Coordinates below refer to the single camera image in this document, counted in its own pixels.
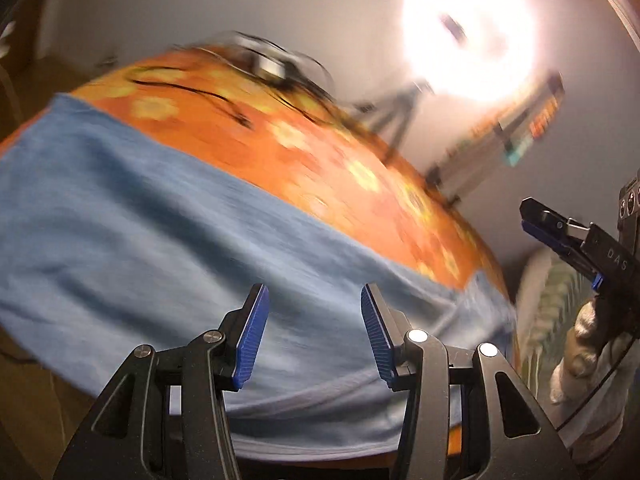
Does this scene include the ring light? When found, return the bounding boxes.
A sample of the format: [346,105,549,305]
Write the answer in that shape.
[402,0,538,106]

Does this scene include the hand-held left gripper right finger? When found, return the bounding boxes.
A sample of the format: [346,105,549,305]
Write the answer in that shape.
[361,283,581,480]

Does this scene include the orange floral tablecloth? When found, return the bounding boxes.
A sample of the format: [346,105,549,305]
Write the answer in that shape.
[0,45,521,461]

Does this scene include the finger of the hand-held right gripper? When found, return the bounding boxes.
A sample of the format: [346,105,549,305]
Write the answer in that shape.
[522,220,603,292]
[520,197,593,243]

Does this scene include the person's right hand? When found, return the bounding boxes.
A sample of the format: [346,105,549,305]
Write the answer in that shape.
[550,297,636,406]

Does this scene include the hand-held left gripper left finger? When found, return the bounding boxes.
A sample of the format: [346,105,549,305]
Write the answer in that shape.
[52,284,271,480]

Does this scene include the tangled black cable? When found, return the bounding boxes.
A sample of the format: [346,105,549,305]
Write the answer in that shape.
[235,35,351,126]

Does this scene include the brown wooden cabinet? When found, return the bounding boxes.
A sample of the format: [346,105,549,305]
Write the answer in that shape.
[0,0,51,78]

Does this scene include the black tripod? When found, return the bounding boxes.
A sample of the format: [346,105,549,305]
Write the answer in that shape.
[357,82,431,161]

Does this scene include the striped green cloth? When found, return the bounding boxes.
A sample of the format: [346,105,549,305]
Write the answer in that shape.
[515,250,596,396]

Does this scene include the person's right forearm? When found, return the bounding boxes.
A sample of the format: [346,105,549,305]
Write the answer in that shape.
[565,385,638,463]

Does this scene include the black cable with plug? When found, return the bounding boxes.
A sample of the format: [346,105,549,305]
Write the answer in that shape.
[127,77,253,128]

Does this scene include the blue denim pants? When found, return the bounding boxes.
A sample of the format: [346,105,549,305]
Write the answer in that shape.
[0,94,518,461]

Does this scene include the power adapter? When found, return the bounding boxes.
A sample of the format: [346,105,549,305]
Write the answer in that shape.
[252,52,296,81]

